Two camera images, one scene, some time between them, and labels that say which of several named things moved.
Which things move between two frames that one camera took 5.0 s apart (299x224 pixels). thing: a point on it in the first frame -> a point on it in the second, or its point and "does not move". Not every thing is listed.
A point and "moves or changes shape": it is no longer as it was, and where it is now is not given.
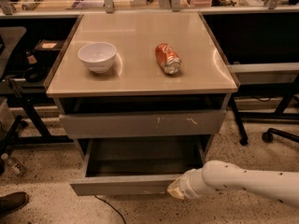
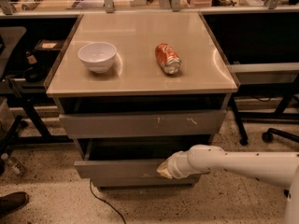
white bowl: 98,56 does not move
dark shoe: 13,202 does not move
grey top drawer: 142,124 does not move
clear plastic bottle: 13,164 does not move
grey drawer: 135,165 moves or changes shape
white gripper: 186,184 -> 176,166
